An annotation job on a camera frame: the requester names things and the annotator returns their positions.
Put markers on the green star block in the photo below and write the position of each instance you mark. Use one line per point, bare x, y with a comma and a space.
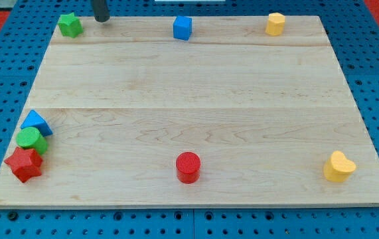
70, 25

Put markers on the red star block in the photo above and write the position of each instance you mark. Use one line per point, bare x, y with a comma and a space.
25, 163

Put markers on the red cylinder block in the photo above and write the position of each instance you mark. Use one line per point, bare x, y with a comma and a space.
188, 167

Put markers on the wooden board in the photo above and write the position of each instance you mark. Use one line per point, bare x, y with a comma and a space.
124, 99

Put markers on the blue cube block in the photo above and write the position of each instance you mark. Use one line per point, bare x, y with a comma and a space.
182, 28

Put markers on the yellow hexagon block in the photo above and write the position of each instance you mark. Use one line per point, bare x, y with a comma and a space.
275, 24

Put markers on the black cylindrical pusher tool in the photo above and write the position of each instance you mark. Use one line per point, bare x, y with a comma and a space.
100, 10

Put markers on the blue triangle block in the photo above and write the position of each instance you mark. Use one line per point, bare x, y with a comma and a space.
34, 119

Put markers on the yellow heart block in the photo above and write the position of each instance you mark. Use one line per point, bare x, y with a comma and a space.
338, 168

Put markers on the green cylinder block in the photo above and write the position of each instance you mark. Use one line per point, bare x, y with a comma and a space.
31, 138

